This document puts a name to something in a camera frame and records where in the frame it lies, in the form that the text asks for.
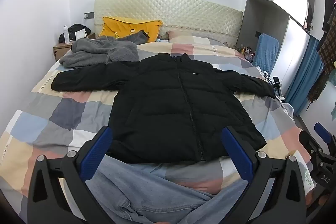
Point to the white spray bottle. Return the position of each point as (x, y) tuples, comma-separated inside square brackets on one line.
[(66, 35)]

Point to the cluster of small bottles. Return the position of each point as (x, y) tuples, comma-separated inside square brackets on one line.
[(247, 53)]

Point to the blue curtain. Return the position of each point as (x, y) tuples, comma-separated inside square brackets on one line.
[(304, 77)]

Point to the light blue jeans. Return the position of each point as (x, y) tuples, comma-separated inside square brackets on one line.
[(147, 192)]

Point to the black hanging garment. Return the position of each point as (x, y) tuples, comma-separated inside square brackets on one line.
[(328, 8)]

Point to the wooden nightstand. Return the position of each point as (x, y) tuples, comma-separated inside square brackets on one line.
[(61, 49)]

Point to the pastel checked bedspread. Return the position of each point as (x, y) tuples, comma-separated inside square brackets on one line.
[(65, 111)]

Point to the white printed bag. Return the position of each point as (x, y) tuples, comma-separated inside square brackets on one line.
[(305, 176)]

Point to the black puffer jacket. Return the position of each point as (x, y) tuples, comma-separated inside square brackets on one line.
[(170, 108)]

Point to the brown plaid hanging garment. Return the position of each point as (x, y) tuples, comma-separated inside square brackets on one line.
[(325, 53)]

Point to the cream quilted headboard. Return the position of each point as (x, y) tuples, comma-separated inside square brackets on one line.
[(183, 11)]

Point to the grey wall socket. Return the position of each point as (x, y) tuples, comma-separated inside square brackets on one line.
[(88, 15)]

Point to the black clamp device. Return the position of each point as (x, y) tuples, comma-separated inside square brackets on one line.
[(276, 81)]

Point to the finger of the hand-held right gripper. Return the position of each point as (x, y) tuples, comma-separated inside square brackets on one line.
[(323, 132), (309, 144)]

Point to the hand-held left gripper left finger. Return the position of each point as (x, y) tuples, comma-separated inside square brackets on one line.
[(95, 153)]

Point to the yellow pillow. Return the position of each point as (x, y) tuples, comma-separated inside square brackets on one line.
[(123, 27)]

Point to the black bag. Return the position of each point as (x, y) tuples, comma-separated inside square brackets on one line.
[(76, 28)]

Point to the grey fleece garment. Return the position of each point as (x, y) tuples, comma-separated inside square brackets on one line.
[(99, 52)]

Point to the blue towel on chair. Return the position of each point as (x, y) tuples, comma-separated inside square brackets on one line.
[(266, 52)]

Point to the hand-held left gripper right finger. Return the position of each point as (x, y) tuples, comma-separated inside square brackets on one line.
[(237, 153)]

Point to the small white box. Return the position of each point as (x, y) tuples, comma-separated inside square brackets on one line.
[(80, 34)]

